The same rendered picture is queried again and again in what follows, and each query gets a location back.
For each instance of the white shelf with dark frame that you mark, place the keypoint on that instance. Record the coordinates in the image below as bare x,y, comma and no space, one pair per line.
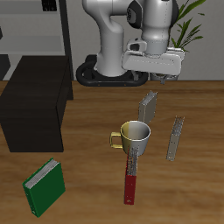
29,26

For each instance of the yellow and white mug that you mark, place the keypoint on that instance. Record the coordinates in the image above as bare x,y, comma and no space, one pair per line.
137,137

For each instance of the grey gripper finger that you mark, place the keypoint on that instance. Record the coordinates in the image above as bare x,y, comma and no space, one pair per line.
162,79
136,75

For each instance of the green pot plant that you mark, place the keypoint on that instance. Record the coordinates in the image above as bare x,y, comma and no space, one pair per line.
186,32

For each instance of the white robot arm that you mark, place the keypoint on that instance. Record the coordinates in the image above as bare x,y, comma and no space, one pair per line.
110,43

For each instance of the green book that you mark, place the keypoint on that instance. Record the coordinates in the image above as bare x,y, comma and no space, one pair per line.
46,191

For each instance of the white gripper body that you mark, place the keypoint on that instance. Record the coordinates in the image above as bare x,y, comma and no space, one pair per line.
151,63

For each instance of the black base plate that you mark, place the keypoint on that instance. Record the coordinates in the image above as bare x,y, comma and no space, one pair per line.
83,74

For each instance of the black items on shelf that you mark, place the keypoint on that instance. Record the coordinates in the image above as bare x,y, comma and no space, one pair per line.
49,5

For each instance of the dark brown desk caddy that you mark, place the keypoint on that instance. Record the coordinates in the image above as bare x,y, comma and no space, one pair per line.
32,102

